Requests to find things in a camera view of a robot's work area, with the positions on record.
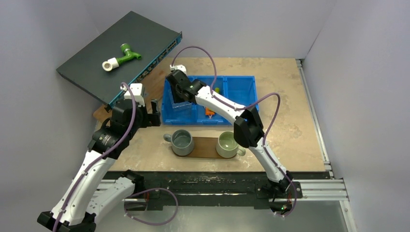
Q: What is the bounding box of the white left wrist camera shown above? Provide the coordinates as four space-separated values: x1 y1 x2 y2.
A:
121 83 146 106

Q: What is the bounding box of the dark network switch box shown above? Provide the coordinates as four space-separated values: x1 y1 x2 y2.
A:
57 11 182 107

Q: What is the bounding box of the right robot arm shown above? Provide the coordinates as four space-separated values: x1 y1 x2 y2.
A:
166 68 292 197

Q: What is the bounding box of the brown oval wooden tray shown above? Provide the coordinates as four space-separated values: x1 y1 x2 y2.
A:
174 137 228 160

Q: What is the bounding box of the wooden board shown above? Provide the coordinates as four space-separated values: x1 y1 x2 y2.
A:
93 68 179 126

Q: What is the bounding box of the green white pipe fitting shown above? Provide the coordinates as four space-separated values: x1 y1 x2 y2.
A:
102 43 142 72

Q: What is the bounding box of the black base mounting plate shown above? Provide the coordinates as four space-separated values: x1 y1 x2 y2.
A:
105 171 331 211

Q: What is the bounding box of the grey mug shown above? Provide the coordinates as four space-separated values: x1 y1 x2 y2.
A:
163 130 194 156

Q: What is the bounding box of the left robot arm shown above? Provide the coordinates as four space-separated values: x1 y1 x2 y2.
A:
37 99 161 232

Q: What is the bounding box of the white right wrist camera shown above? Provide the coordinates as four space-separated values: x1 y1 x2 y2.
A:
170 64 187 75

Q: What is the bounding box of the blue divided plastic bin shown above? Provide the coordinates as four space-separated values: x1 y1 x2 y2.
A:
161 75 258 126

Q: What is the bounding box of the clear plastic blister pack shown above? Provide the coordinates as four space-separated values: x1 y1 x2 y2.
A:
170 98 193 112

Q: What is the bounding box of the light green mug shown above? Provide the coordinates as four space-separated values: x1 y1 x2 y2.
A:
216 131 246 159

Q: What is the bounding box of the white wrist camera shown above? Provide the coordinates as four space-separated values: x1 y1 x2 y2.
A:
170 64 187 75
121 83 146 106

